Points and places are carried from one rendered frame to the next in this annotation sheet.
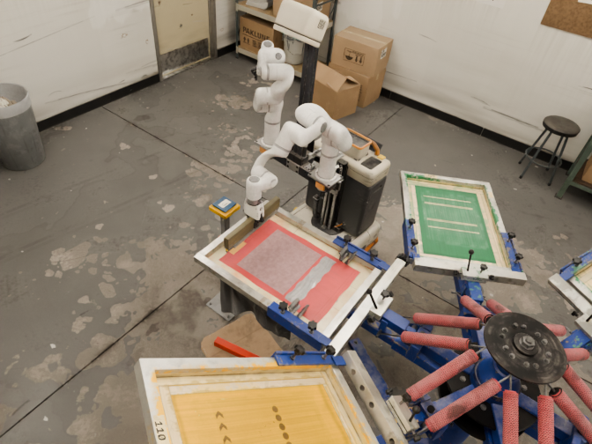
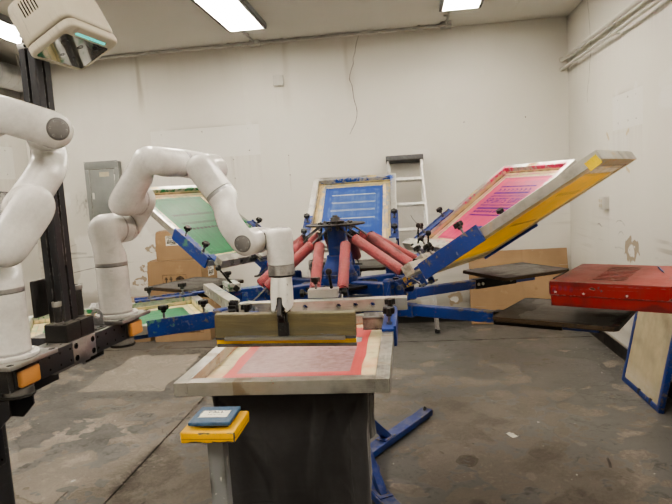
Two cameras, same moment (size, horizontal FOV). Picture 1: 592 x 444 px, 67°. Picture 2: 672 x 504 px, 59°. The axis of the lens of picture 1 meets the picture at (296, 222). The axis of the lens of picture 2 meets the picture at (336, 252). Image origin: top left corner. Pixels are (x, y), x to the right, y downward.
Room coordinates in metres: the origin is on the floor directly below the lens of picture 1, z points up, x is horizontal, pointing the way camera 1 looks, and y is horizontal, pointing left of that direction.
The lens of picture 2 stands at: (2.18, 1.79, 1.49)
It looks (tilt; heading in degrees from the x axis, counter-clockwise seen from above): 6 degrees down; 246
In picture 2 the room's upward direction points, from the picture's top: 4 degrees counter-clockwise
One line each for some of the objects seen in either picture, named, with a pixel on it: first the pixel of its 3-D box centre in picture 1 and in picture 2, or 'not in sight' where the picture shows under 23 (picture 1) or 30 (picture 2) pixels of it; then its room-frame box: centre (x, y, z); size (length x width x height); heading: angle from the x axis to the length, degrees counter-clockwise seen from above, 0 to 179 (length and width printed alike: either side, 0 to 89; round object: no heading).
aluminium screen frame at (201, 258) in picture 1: (290, 263); (304, 346); (1.50, 0.00, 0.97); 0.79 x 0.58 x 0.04; 59
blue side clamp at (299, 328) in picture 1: (296, 325); (390, 325); (1.14, -0.06, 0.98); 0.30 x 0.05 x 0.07; 59
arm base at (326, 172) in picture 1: (329, 163); (110, 290); (2.08, -0.15, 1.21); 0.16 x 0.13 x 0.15; 143
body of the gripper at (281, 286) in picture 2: (253, 207); (282, 290); (1.64, 0.22, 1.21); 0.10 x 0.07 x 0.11; 59
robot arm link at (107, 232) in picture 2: (332, 141); (110, 239); (2.06, -0.14, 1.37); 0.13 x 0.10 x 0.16; 50
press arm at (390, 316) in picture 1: (388, 318); not in sight; (1.21, -0.48, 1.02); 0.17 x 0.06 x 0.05; 59
